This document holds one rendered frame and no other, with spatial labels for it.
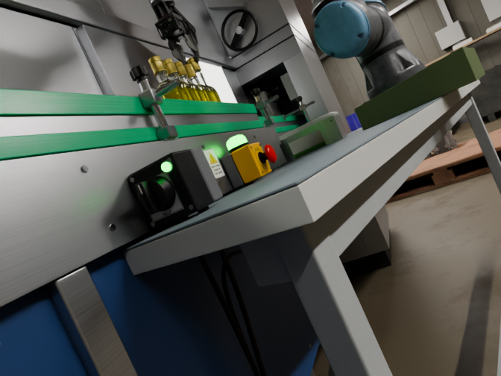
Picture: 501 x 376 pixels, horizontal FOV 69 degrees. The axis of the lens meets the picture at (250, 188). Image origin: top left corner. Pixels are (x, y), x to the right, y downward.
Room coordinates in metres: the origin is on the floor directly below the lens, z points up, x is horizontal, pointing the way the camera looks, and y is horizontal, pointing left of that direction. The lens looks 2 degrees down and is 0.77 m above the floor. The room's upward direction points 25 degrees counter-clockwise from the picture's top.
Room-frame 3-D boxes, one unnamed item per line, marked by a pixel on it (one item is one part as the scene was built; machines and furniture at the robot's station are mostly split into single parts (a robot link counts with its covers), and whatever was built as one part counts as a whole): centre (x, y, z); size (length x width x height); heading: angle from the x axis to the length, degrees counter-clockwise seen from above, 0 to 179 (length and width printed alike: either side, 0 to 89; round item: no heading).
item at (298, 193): (1.38, 0.05, 0.73); 1.58 x 1.52 x 0.04; 141
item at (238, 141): (0.77, -0.01, 0.84); 0.04 x 0.04 x 0.03
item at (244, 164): (0.76, -0.02, 0.79); 0.07 x 0.07 x 0.07; 67
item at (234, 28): (1.99, -0.30, 1.49); 0.21 x 0.05 x 0.21; 67
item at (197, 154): (0.50, 0.09, 0.79); 0.08 x 0.08 x 0.08; 67
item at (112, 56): (1.42, 0.07, 1.15); 0.90 x 0.03 x 0.34; 157
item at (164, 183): (0.45, 0.11, 0.79); 0.04 x 0.03 x 0.04; 67
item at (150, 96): (0.61, 0.07, 0.94); 0.07 x 0.04 x 0.13; 67
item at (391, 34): (0.96, -0.45, 0.98); 0.13 x 0.12 x 0.14; 138
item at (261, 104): (1.19, -0.12, 0.95); 0.17 x 0.03 x 0.12; 67
